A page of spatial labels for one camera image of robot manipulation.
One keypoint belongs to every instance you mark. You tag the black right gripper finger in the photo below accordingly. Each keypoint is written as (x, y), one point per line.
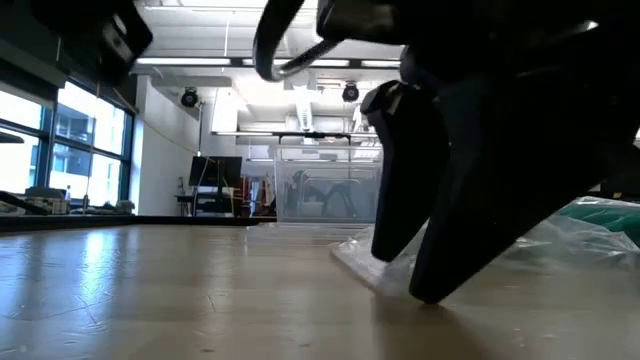
(500, 190)
(405, 175)

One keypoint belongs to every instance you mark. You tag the clear plastic storage box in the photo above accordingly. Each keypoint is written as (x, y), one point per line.
(325, 185)

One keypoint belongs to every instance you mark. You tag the large clear plastic bag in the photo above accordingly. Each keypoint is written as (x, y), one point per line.
(575, 240)

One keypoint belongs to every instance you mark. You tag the small clear plastic bag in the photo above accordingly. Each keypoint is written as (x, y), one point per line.
(365, 260)

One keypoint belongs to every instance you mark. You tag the green bandage roll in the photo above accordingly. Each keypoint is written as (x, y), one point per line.
(610, 215)

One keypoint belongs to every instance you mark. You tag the long ceiling light strip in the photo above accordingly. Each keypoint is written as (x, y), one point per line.
(185, 61)

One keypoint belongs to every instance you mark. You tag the background desk with monitor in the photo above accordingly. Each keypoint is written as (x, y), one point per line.
(215, 172)

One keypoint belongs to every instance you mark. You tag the black ceiling camera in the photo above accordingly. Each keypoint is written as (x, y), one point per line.
(350, 93)
(189, 98)

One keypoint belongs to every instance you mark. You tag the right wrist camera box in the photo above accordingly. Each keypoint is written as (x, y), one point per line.
(360, 20)

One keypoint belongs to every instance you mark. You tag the black aluminium rig frame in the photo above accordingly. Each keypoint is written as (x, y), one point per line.
(125, 222)

